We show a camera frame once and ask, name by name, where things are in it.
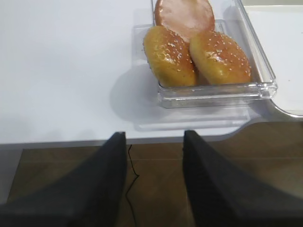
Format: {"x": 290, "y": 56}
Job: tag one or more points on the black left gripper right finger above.
{"x": 223, "y": 195}

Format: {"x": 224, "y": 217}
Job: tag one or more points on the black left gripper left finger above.
{"x": 88, "y": 196}

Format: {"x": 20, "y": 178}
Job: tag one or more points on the clear plastic bun container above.
{"x": 204, "y": 106}

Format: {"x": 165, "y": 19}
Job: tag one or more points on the right sesame bun top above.
{"x": 219, "y": 58}

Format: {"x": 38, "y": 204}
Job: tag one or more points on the sesame bun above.
{"x": 219, "y": 58}
{"x": 169, "y": 58}

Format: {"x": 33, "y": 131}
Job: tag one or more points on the left sesame bun top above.
{"x": 169, "y": 58}

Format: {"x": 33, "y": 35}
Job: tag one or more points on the white metal tray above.
{"x": 279, "y": 27}

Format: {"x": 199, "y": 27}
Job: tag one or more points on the smooth bun bottom in container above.
{"x": 185, "y": 17}

